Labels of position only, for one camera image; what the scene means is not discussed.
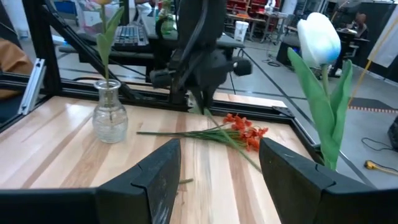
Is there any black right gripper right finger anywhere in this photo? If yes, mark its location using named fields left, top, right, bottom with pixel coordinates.
left=258, top=138, right=398, bottom=224

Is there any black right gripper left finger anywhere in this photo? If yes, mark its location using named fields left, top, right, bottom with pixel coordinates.
left=0, top=138, right=182, bottom=224

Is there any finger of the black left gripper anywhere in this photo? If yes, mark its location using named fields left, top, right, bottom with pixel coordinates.
left=190, top=89, right=206, bottom=115
left=204, top=86, right=219, bottom=110

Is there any orange flower bunch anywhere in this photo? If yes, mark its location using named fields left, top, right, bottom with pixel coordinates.
left=136, top=113, right=269, bottom=153

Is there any white and blue tulip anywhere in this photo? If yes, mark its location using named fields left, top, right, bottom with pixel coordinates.
left=286, top=11, right=354, bottom=171

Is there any clear glass vase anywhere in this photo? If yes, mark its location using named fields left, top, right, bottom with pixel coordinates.
left=91, top=78, right=129, bottom=144

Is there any black operator desk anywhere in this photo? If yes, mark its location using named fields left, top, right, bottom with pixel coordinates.
left=57, top=9, right=246, bottom=68

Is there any white bin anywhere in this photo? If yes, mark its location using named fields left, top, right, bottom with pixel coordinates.
left=233, top=20, right=250, bottom=43

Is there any wooden workbench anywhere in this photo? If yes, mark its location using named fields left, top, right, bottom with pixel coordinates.
left=226, top=12, right=290, bottom=44

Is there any green bottle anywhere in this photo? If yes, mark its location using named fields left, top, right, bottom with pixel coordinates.
left=158, top=0, right=175, bottom=35

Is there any red shelving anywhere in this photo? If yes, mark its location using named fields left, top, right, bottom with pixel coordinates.
left=225, top=0, right=282, bottom=16

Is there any black computer tower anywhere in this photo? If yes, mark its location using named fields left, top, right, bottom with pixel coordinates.
left=275, top=40, right=302, bottom=67

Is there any black keyboard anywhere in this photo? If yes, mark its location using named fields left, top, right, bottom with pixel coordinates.
left=112, top=24, right=150, bottom=47

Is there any black mat with striped edge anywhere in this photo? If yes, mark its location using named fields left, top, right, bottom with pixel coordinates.
left=347, top=96, right=398, bottom=114

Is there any clear plastic bin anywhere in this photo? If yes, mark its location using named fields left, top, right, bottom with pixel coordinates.
left=76, top=0, right=125, bottom=35

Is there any black standing desk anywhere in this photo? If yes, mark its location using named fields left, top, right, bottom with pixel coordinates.
left=329, top=27, right=371, bottom=78

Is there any silver aluminium extrusion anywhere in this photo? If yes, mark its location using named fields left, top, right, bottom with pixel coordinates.
left=17, top=57, right=47, bottom=116

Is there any person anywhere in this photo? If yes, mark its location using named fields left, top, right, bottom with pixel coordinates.
left=0, top=37, right=34, bottom=101
left=347, top=11, right=370, bottom=41

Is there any white hanging sheet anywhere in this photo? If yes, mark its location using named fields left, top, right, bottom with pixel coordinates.
left=367, top=5, right=398, bottom=69

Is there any yellow extension cord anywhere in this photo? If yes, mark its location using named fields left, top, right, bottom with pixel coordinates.
left=363, top=159, right=398, bottom=177

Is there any yellow hanging cable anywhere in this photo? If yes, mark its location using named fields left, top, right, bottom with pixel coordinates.
left=347, top=18, right=398, bottom=107

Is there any black aluminium table frame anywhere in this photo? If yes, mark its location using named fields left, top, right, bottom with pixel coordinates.
left=0, top=0, right=379, bottom=189

